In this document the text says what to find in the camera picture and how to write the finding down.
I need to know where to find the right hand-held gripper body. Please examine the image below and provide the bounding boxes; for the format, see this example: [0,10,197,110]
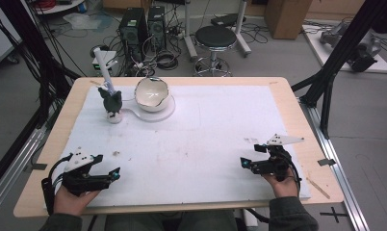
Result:
[261,133,306,183]

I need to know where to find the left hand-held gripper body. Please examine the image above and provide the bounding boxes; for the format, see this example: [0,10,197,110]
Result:
[61,146,115,197]

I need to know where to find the dark green toy white base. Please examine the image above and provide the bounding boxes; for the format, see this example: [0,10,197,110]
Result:
[97,86,124,125]

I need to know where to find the white stand with pole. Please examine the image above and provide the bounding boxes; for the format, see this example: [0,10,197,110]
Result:
[93,47,177,123]

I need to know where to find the person's right hand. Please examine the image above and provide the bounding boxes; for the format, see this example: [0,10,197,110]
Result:
[262,173,299,199]

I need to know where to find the person's left hand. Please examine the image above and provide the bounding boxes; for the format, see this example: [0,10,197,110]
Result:
[53,186,101,217]

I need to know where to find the long thin wooden stick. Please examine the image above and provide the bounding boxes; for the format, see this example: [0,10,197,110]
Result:
[306,177,331,200]

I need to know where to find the white foam mat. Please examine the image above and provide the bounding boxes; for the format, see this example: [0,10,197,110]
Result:
[53,84,312,208]

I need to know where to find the person's legs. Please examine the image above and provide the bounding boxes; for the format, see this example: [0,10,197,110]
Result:
[104,210,238,231]

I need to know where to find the black tape cross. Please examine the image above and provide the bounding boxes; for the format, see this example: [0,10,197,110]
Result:
[319,206,348,224]

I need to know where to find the white eggshell-shaped bowl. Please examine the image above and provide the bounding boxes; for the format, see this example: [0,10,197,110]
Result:
[134,76,173,114]

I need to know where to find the white power supply unit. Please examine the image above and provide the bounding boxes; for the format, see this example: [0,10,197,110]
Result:
[91,50,119,77]

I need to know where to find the white metal table leg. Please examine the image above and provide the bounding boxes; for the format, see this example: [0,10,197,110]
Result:
[234,0,252,59]
[182,0,199,63]

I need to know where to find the black round stool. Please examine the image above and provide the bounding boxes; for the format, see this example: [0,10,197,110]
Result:
[193,25,239,78]

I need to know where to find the black flat case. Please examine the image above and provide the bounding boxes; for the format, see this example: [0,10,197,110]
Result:
[210,13,247,28]

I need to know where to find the brown cardboard box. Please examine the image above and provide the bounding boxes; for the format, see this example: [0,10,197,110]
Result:
[263,0,313,40]

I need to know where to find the large black computer tower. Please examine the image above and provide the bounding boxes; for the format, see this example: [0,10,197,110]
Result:
[118,7,148,63]

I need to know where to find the clear plastic sheet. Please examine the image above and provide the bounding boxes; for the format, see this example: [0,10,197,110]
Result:
[63,12,115,34]

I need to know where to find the grey and black robot device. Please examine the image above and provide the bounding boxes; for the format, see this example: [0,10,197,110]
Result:
[319,21,383,73]

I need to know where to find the white platform board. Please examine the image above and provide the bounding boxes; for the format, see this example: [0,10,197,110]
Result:
[301,23,387,75]

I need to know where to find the small black computer tower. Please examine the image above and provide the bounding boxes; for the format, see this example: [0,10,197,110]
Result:
[146,5,168,53]

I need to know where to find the round white table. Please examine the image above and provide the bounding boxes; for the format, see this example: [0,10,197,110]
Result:
[33,0,87,15]

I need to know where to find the right hand-held gripper black cable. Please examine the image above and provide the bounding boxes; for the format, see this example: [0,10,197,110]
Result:
[283,149,302,197]

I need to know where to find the hand-held gripper black cable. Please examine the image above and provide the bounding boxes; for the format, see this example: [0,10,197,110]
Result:
[40,152,74,217]
[283,149,302,197]

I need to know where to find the left hand-held gripper black cable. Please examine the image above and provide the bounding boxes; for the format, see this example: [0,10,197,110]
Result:
[40,152,74,217]

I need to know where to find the thick black cable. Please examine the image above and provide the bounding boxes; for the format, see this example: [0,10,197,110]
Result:
[244,207,271,224]

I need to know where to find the aluminium rail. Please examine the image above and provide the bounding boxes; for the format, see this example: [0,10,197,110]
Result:
[297,96,372,231]
[0,127,47,214]

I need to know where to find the coiled black cable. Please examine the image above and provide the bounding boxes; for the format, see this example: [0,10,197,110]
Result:
[155,50,180,71]

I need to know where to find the black metal frame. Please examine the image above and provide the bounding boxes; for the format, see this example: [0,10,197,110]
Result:
[0,0,82,193]
[291,0,387,140]

